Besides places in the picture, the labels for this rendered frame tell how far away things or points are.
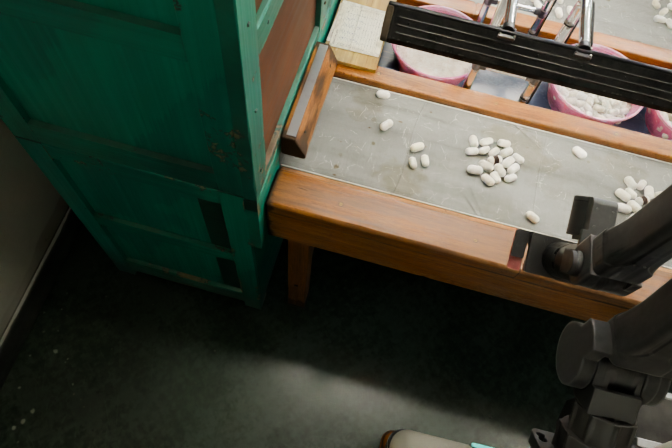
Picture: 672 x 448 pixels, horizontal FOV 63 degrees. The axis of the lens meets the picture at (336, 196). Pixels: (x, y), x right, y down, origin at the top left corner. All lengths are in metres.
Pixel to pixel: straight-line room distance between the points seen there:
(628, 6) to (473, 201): 0.89
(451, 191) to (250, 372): 0.94
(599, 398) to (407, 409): 1.26
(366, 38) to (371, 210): 0.51
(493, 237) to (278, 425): 0.96
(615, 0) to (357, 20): 0.82
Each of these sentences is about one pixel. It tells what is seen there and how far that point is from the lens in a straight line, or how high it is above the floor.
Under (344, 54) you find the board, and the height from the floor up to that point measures 0.78.
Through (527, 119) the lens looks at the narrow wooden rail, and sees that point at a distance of 1.51.
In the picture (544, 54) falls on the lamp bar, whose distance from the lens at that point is 1.19.
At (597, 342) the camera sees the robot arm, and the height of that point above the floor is 1.30.
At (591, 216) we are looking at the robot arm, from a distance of 0.85.
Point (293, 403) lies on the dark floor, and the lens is 1.90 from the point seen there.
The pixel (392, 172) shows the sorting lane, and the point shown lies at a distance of 1.35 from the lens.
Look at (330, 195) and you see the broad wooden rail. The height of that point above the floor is 0.76.
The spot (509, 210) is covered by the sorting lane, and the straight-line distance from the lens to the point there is 1.38.
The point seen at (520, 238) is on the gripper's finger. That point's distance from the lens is 0.97.
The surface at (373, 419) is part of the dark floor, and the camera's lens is 1.91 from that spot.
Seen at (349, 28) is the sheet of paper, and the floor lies 0.78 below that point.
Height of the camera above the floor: 1.88
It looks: 62 degrees down
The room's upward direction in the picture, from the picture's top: 9 degrees clockwise
